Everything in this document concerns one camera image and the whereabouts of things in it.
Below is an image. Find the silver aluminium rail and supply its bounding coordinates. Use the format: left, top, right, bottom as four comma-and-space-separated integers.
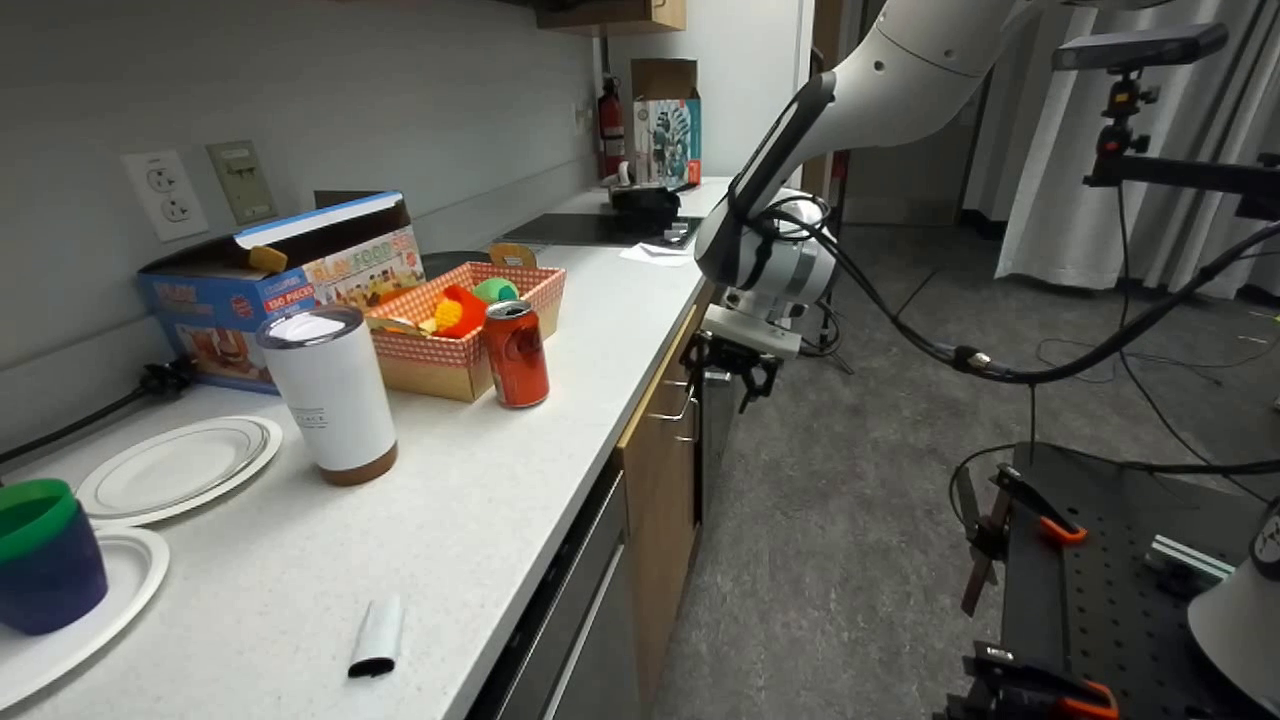
1139, 528, 1239, 592

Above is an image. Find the white tumbler brown base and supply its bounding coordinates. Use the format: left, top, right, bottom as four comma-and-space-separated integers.
256, 304, 404, 493

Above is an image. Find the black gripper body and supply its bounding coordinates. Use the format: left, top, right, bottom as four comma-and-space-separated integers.
674, 327, 785, 386

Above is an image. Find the grey wall switch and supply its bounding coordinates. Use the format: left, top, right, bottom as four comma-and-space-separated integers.
204, 138, 279, 227

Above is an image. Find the white plate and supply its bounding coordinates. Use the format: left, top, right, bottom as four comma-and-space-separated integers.
0, 521, 177, 717
71, 413, 286, 532

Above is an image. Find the grey curtain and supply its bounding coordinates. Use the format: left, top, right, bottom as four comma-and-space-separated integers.
954, 0, 1280, 299

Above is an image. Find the blue cup green rim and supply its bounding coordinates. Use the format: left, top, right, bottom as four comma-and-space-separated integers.
0, 476, 113, 639

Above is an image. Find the grey dishwasher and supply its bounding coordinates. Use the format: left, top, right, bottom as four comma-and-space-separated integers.
465, 449, 648, 720

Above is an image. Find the green toy food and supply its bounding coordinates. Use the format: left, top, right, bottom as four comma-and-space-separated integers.
472, 272, 522, 307

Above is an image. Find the yellow toy food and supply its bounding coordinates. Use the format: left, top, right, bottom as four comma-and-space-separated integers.
423, 296, 469, 339

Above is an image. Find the black wall power cable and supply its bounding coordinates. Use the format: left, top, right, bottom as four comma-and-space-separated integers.
0, 351, 200, 469

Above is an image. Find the white wall outlet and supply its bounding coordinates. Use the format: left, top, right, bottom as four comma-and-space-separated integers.
121, 150, 216, 245

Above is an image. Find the orange handled clamp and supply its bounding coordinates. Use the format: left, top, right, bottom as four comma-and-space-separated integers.
948, 639, 1125, 720
954, 459, 1091, 619

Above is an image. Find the colourful cardboard box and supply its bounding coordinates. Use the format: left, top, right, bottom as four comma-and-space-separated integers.
629, 56, 709, 192

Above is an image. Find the white marker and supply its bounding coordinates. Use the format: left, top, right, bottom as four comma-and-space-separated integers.
342, 588, 407, 684

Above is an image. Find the wooden lower cabinet door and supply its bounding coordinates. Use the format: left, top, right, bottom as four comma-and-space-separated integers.
619, 438, 709, 706

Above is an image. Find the red fire extinguisher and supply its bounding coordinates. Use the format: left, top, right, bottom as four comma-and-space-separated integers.
590, 72, 631, 189

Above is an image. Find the black breadboard table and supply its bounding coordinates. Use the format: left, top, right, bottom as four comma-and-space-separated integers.
992, 442, 1280, 720

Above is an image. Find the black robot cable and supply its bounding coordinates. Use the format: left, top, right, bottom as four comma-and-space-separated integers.
736, 197, 1280, 511

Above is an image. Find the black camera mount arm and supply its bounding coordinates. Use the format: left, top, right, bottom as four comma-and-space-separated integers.
1080, 68, 1280, 226

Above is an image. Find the orange toy food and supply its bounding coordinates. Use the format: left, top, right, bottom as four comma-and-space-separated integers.
432, 280, 493, 339

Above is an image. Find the silver drawer handle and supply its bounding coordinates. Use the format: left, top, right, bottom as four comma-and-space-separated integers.
644, 378, 701, 434

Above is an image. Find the red checkered toy basket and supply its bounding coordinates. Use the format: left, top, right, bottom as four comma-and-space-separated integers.
365, 242, 570, 410

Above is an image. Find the black bar camera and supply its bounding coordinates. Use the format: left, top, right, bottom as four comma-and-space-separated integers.
1046, 16, 1235, 78

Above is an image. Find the blue toy food box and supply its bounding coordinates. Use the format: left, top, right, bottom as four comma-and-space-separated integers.
133, 189, 432, 400

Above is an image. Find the black pan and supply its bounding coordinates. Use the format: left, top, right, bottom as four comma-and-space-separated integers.
602, 180, 686, 234

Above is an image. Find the wooden drawer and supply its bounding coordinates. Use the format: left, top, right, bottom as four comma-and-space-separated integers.
616, 299, 711, 463

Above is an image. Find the red soda can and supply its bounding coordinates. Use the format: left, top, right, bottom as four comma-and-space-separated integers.
480, 296, 555, 418

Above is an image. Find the wooden upper cabinet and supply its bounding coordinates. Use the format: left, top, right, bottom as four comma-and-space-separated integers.
530, 0, 691, 37

